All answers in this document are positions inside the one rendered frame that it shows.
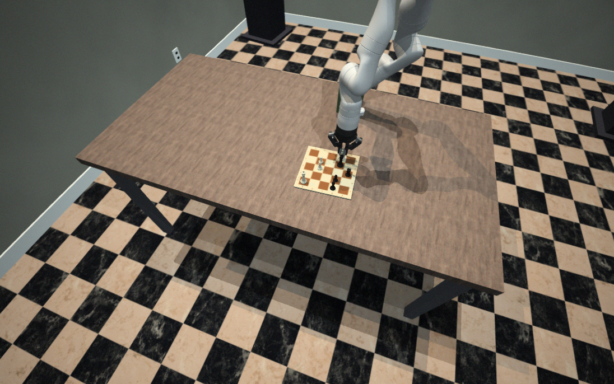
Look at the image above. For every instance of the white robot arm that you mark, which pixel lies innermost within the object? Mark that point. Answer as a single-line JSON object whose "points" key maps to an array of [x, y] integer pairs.
{"points": [[375, 65]]}

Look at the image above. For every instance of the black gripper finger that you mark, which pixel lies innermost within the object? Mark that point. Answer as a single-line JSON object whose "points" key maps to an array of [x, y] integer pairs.
{"points": [[335, 142], [352, 146]]}

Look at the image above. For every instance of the cream and brown chessboard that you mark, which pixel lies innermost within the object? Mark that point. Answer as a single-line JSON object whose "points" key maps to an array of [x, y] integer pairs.
{"points": [[319, 181]]}

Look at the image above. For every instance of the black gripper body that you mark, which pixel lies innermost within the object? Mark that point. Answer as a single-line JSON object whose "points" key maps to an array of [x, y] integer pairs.
{"points": [[345, 133]]}

